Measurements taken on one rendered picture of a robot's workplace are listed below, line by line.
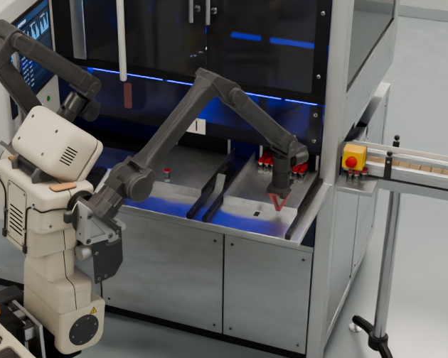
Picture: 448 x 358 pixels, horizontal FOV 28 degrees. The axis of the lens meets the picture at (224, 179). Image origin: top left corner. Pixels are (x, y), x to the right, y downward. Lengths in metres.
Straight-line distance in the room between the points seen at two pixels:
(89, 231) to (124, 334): 1.53
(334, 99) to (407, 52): 3.95
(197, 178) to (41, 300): 0.77
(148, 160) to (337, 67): 0.85
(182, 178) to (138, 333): 0.93
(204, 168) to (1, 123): 0.76
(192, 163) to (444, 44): 4.19
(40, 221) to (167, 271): 1.28
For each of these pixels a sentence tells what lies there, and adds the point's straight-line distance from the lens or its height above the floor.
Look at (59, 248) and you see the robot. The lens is 2.58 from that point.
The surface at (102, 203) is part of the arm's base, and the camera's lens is 2.38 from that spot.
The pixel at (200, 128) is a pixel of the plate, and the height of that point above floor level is 1.01.
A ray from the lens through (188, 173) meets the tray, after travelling 3.22.
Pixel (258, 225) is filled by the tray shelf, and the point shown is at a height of 0.88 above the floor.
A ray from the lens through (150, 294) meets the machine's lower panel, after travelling 3.75.
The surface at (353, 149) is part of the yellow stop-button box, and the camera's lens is 3.10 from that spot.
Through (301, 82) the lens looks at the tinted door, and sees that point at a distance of 3.06.
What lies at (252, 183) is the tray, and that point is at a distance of 3.16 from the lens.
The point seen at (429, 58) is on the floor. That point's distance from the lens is 6.89.
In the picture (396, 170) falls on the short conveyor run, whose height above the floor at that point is 0.92.
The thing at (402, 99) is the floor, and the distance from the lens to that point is 6.14.
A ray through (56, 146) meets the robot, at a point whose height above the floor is 1.34.
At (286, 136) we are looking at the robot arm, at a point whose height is 1.19.
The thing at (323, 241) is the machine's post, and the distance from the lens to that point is 3.31.
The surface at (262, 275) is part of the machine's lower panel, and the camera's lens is 3.47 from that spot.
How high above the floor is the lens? 2.43
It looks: 29 degrees down
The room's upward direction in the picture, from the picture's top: 1 degrees clockwise
